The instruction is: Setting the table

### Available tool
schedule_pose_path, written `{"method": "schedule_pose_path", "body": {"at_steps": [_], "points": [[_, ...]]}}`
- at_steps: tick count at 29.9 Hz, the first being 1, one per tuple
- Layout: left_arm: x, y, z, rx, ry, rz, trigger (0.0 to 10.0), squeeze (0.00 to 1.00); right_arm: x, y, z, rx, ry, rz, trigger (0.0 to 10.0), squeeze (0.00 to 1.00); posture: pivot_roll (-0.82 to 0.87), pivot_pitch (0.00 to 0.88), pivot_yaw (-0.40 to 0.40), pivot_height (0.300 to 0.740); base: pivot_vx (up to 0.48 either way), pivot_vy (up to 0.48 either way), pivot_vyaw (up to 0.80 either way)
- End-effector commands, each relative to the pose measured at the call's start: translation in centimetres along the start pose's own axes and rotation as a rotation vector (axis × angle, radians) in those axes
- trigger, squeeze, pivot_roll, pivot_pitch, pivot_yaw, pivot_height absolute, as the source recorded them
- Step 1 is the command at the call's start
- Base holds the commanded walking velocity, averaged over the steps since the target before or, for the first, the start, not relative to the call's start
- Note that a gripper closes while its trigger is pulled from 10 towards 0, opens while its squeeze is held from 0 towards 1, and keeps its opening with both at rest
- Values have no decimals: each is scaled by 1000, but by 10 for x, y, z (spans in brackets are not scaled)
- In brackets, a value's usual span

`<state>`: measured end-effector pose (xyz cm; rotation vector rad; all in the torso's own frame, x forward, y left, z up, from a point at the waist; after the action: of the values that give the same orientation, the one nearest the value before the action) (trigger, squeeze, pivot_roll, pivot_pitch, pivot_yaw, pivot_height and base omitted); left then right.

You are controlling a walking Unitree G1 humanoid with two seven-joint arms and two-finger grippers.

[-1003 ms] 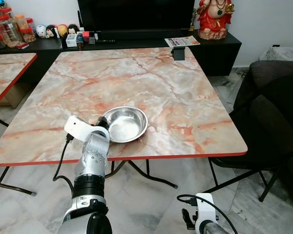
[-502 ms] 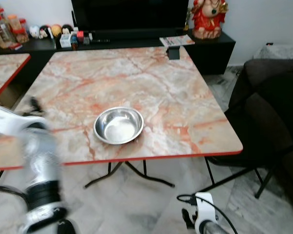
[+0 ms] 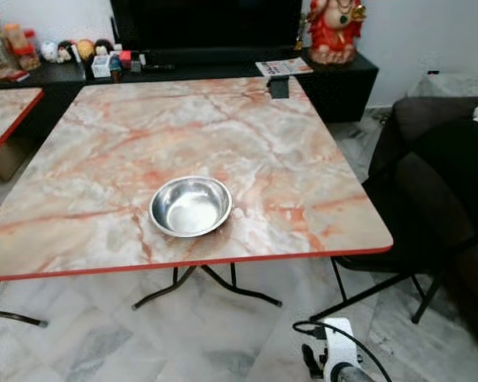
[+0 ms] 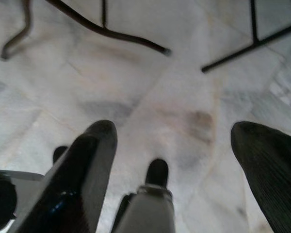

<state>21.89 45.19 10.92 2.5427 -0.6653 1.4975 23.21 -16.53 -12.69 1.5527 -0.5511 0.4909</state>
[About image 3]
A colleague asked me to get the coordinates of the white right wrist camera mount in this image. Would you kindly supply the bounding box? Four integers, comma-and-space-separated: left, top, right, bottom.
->
323, 318, 359, 381

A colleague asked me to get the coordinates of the small blue figure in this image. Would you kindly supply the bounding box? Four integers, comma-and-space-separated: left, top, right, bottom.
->
109, 54, 123, 83

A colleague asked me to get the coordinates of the marble pattern folding table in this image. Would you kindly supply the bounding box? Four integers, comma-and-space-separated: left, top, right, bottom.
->
0, 76, 394, 311

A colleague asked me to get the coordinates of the red robed deity statue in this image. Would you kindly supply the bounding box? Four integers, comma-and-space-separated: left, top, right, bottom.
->
305, 0, 367, 66

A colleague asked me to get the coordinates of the orange round figurine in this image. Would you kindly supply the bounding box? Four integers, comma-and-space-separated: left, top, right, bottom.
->
76, 38, 96, 63

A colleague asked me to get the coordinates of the grey cloth covered box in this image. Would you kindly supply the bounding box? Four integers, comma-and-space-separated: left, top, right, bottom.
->
406, 73, 478, 100

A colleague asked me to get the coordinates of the black television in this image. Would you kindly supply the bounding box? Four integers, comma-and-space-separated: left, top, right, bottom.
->
110, 0, 304, 53

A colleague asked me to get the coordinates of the black and white figurine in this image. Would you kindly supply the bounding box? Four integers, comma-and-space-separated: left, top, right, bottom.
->
57, 41, 74, 64

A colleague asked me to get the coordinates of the printed magazine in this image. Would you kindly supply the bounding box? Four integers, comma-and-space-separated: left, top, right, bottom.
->
255, 57, 314, 77

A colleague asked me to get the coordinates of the white round figurine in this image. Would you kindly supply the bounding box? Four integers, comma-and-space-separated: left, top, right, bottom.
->
40, 41, 58, 63

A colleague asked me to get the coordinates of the small white box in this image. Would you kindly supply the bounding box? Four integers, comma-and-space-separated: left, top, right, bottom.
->
91, 56, 112, 79

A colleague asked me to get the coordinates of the dark grey table clamp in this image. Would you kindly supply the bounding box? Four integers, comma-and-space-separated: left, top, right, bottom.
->
268, 76, 291, 99

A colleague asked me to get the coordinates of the stainless steel bowl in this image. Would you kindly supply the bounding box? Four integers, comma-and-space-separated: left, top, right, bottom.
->
148, 176, 233, 239

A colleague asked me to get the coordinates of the black TV console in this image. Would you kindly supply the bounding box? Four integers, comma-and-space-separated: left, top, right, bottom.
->
0, 52, 380, 152

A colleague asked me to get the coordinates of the red edged marble table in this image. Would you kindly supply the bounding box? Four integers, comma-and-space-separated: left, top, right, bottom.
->
0, 88, 49, 328

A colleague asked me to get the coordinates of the black folding chair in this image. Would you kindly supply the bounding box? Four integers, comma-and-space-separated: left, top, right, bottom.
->
311, 119, 478, 323

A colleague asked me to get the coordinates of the black haired doll figurine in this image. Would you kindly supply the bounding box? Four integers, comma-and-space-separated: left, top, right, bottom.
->
94, 38, 115, 58

